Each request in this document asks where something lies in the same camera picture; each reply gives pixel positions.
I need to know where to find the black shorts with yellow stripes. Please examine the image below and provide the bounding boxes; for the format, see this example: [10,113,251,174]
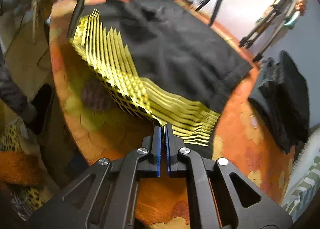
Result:
[68,0,252,159]

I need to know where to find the orange floral bedsheet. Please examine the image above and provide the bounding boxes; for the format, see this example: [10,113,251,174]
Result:
[50,0,295,228]

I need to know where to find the stack of folded black pants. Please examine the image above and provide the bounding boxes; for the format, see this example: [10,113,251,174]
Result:
[248,50,310,154]

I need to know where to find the green striped white pillow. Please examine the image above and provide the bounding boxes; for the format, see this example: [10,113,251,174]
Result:
[281,128,319,222]

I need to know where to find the large silver tripod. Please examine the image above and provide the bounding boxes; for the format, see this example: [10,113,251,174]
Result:
[238,0,307,64]

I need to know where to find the colourful cloth hanging on tripod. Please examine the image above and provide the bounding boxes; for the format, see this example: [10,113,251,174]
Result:
[284,0,307,29]

